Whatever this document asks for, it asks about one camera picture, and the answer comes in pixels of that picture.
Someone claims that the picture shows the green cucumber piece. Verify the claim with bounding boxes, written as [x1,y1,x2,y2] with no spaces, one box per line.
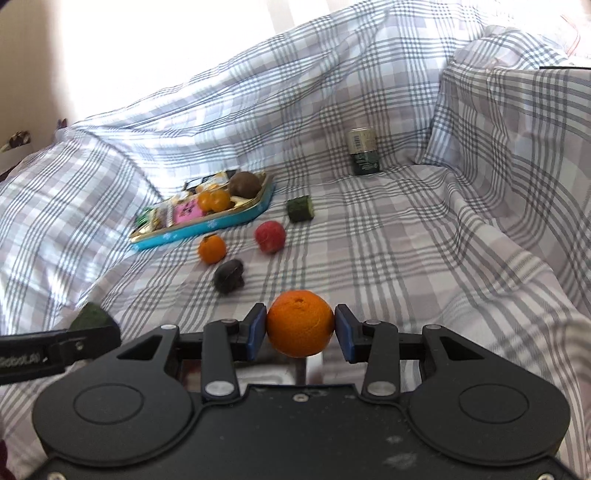
[69,302,114,332]
[287,196,316,224]

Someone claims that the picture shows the grey plaid blanket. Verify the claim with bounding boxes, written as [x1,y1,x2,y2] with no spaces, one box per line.
[0,0,591,464]

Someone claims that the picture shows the clear nut snack packet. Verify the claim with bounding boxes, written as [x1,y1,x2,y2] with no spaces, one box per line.
[150,207,177,232]

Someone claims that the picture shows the dark avocado back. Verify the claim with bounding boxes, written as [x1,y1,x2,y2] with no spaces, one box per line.
[213,259,246,294]

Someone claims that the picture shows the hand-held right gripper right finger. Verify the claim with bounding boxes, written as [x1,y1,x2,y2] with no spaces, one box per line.
[334,302,486,400]

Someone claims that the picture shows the pink snack packet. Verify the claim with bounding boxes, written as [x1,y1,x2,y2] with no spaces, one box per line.
[172,202,204,225]

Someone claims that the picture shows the yellow green snack packet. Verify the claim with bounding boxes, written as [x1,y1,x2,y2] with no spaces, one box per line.
[184,171,236,195]

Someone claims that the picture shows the red apple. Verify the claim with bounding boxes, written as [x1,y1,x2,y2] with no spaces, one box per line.
[254,220,286,254]

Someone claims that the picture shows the blue tin tray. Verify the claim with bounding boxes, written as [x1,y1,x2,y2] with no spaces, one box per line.
[129,171,277,252]

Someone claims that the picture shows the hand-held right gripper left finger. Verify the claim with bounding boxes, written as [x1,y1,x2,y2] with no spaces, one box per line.
[115,302,269,400]

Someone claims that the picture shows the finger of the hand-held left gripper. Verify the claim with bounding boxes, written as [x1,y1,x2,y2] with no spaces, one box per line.
[0,324,122,385]

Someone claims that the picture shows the grey plaid pillow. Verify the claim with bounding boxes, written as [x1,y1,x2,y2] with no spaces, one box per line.
[422,23,591,168]

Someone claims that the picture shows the dark green can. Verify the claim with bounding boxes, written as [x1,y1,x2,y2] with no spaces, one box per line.
[348,128,382,176]

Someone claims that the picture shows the brown kiwi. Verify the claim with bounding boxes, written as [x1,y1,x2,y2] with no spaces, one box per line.
[229,170,263,197]

